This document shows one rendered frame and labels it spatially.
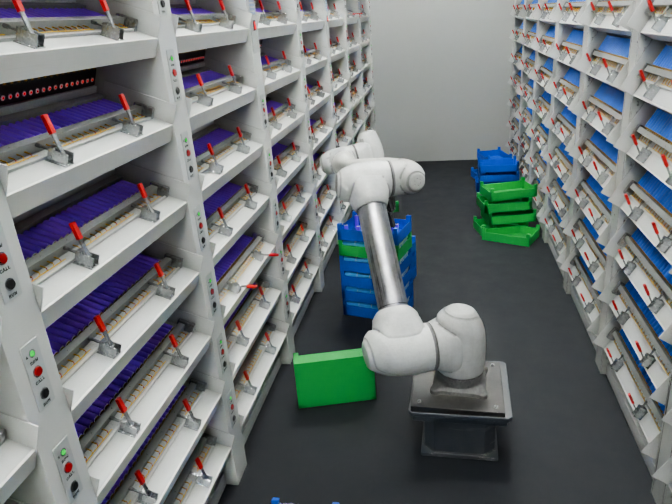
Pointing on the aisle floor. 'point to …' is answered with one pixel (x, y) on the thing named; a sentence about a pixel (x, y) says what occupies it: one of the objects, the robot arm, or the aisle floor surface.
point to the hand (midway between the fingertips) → (390, 219)
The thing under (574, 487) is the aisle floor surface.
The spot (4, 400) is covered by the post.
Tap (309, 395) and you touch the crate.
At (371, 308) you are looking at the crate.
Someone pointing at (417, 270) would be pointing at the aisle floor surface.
